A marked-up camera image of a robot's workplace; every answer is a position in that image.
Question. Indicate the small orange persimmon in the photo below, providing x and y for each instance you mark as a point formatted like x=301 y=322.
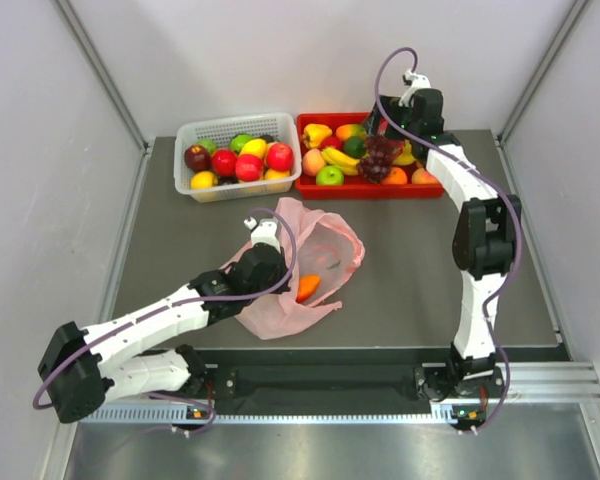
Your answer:
x=307 y=287

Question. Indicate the yellow bell pepper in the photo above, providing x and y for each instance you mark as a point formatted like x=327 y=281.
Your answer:
x=314 y=134

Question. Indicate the peach left in tray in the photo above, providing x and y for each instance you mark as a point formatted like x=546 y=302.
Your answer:
x=313 y=162

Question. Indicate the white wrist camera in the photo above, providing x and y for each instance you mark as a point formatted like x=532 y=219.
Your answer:
x=413 y=83
x=263 y=232

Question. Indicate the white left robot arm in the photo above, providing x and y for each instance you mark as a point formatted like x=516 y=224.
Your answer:
x=84 y=367

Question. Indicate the yellow banana bunch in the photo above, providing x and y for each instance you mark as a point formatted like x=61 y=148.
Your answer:
x=402 y=157

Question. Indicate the green apple in basket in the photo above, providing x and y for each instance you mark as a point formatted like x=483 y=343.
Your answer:
x=237 y=143

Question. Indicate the pink plastic bag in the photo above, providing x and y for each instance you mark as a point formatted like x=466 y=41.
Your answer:
x=326 y=246

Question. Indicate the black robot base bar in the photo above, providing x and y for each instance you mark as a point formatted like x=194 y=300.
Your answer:
x=352 y=382

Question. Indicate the white perforated plastic basket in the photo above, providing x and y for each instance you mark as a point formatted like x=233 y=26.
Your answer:
x=278 y=124

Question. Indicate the dark green lime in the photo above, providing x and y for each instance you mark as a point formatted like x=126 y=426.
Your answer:
x=355 y=147

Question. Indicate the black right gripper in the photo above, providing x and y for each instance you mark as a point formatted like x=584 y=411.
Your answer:
x=391 y=106

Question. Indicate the red apple right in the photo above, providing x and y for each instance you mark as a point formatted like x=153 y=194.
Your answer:
x=279 y=157

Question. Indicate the dark red apple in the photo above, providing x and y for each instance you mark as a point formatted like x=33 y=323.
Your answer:
x=197 y=158

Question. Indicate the green apple in tray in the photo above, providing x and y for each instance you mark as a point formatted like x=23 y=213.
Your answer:
x=329 y=176

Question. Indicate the red apple front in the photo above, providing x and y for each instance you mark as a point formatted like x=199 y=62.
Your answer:
x=249 y=168

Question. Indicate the yellow lemon in basket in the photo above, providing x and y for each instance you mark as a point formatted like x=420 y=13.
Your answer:
x=256 y=147

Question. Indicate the peach right in tray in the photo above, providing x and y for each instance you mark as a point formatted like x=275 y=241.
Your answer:
x=422 y=177

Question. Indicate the peach in tray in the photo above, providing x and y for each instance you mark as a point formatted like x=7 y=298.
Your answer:
x=313 y=162
x=422 y=177

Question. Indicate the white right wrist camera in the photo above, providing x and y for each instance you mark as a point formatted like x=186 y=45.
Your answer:
x=413 y=83

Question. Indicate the orange fruit in tray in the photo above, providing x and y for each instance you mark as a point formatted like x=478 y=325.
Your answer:
x=396 y=177

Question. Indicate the yellow orange mango back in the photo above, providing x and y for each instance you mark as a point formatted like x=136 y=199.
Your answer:
x=347 y=131

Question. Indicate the yellow lemon front left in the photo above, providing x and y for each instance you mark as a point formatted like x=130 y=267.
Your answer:
x=203 y=180

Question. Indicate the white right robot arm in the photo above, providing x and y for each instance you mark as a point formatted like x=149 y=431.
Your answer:
x=487 y=242

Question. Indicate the red plastic tray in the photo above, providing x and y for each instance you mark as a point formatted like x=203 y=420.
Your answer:
x=354 y=187

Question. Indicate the red strawberry in tray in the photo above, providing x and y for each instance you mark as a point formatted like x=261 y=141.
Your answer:
x=331 y=142

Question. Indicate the red apple left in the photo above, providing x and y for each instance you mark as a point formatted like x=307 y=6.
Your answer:
x=223 y=162

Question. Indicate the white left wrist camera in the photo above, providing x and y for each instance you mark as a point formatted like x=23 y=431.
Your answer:
x=263 y=232

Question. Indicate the purple grape bunch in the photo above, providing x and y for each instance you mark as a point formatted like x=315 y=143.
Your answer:
x=378 y=159

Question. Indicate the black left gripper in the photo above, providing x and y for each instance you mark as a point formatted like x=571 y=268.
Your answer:
x=283 y=271

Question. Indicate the yellow lemon front right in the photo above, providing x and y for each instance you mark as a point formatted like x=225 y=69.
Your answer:
x=272 y=174

